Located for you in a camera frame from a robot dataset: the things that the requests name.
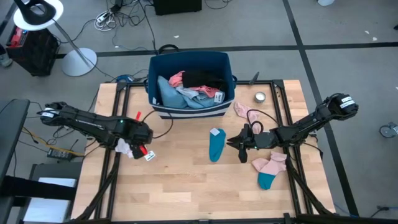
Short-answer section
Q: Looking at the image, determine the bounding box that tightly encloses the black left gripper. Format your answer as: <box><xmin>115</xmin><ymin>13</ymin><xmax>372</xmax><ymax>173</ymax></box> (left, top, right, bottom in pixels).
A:
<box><xmin>119</xmin><ymin>119</ymin><xmax>154</xmax><ymax>160</ymax></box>

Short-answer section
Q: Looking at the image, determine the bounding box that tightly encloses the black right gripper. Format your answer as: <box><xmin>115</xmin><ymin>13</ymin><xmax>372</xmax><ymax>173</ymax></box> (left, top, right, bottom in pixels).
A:
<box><xmin>226</xmin><ymin>123</ymin><xmax>276</xmax><ymax>164</ymax></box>

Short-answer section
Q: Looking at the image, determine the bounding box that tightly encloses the red sock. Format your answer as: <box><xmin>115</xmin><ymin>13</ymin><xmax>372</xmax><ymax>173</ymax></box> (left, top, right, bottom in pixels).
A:
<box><xmin>134</xmin><ymin>111</ymin><xmax>149</xmax><ymax>156</ymax></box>

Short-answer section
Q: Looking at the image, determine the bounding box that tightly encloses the white garment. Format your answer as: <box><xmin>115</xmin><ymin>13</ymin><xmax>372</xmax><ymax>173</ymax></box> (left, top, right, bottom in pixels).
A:
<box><xmin>114</xmin><ymin>138</ymin><xmax>134</xmax><ymax>159</ymax></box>

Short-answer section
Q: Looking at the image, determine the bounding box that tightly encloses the teal sock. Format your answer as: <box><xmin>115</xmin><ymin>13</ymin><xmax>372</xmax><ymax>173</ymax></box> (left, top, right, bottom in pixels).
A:
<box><xmin>257</xmin><ymin>172</ymin><xmax>276</xmax><ymax>190</ymax></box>
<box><xmin>208</xmin><ymin>128</ymin><xmax>227</xmax><ymax>163</ymax></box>

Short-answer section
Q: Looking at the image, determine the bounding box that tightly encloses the pale pink sock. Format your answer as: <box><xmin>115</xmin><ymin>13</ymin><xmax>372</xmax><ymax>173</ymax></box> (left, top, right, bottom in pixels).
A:
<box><xmin>251</xmin><ymin>157</ymin><xmax>271</xmax><ymax>172</ymax></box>

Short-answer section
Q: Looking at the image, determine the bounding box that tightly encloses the pile of clothes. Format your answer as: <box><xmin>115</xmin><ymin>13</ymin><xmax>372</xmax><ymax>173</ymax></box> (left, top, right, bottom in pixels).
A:
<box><xmin>156</xmin><ymin>75</ymin><xmax>216</xmax><ymax>110</ymax></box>

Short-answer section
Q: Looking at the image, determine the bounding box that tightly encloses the grey garment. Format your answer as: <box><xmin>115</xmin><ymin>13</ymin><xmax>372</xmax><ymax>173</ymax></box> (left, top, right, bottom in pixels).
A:
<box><xmin>175</xmin><ymin>86</ymin><xmax>200</xmax><ymax>100</ymax></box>

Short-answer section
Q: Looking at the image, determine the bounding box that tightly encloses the black garment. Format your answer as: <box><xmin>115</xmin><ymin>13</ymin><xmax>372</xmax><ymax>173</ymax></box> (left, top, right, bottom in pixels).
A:
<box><xmin>182</xmin><ymin>70</ymin><xmax>227</xmax><ymax>91</ymax></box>

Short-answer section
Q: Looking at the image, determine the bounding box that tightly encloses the pink garment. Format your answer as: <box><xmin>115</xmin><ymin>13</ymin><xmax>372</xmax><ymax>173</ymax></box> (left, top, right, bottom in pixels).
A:
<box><xmin>169</xmin><ymin>70</ymin><xmax>221</xmax><ymax>98</ymax></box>

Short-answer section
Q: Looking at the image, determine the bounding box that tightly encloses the navy white striped fabric basket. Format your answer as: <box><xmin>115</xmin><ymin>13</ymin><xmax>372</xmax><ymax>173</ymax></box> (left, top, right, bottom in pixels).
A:
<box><xmin>144</xmin><ymin>44</ymin><xmax>239</xmax><ymax>120</ymax></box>

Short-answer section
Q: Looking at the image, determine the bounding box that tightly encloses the grey white step stool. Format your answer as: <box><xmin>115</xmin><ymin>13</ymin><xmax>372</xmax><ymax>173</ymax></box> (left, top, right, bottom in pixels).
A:
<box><xmin>18</xmin><ymin>161</ymin><xmax>83</xmax><ymax>224</ymax></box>

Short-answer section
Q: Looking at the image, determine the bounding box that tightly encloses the white floor lamp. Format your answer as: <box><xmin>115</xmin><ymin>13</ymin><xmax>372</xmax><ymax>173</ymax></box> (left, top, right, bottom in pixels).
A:
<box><xmin>12</xmin><ymin>0</ymin><xmax>98</xmax><ymax>77</ymax></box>

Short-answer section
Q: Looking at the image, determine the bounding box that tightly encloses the black crate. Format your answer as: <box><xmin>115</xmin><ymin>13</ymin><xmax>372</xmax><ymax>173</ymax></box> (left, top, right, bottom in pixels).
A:
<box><xmin>5</xmin><ymin>26</ymin><xmax>60</xmax><ymax>77</ymax></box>

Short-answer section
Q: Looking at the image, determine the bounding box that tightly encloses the white power strip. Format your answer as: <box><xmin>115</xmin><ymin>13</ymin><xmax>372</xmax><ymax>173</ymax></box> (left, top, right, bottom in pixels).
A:
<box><xmin>95</xmin><ymin>11</ymin><xmax>114</xmax><ymax>32</ymax></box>

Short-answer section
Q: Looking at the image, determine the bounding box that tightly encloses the grey caster wheel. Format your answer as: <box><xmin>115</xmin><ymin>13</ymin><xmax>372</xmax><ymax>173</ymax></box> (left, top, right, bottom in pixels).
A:
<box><xmin>379</xmin><ymin>121</ymin><xmax>398</xmax><ymax>139</ymax></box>

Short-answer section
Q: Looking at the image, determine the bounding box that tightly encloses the black box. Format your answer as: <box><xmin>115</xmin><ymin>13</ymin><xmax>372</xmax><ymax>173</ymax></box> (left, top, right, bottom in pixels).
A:
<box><xmin>152</xmin><ymin>0</ymin><xmax>203</xmax><ymax>16</ymax></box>

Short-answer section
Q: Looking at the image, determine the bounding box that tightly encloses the black aluminium table frame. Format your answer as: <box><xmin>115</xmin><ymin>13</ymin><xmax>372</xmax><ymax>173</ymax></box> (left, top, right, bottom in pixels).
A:
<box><xmin>71</xmin><ymin>79</ymin><xmax>336</xmax><ymax>224</ymax></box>

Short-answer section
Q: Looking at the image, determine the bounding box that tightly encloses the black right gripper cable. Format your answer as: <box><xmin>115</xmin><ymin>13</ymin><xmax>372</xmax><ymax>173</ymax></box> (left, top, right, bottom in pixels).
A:
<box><xmin>246</xmin><ymin>108</ymin><xmax>280</xmax><ymax>134</ymax></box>

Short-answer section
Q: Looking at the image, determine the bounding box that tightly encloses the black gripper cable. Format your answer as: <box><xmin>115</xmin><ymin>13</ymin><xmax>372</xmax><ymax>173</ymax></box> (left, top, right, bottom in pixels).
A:
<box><xmin>140</xmin><ymin>109</ymin><xmax>174</xmax><ymax>140</ymax></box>
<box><xmin>246</xmin><ymin>108</ymin><xmax>280</xmax><ymax>134</ymax></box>

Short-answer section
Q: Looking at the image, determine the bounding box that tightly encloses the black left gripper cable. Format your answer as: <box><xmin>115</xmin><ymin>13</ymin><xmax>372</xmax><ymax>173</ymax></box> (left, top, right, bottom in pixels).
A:
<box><xmin>140</xmin><ymin>109</ymin><xmax>174</xmax><ymax>140</ymax></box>

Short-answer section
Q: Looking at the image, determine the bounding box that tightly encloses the black pointed bracket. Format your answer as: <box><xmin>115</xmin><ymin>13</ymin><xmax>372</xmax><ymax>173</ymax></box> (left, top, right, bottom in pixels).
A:
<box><xmin>248</xmin><ymin>71</ymin><xmax>261</xmax><ymax>85</ymax></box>

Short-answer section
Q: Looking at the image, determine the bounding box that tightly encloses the blue cable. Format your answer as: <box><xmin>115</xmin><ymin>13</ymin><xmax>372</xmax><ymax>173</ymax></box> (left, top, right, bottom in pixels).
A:
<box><xmin>116</xmin><ymin>73</ymin><xmax>134</xmax><ymax>83</ymax></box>

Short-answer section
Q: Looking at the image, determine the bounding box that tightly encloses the yellow cable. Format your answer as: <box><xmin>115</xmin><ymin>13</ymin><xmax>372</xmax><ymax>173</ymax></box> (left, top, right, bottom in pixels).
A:
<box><xmin>21</xmin><ymin>126</ymin><xmax>85</xmax><ymax>156</ymax></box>

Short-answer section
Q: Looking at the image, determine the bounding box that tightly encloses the black floor cable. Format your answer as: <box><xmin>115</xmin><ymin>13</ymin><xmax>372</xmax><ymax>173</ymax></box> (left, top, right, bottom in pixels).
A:
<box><xmin>136</xmin><ymin>0</ymin><xmax>158</xmax><ymax>54</ymax></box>

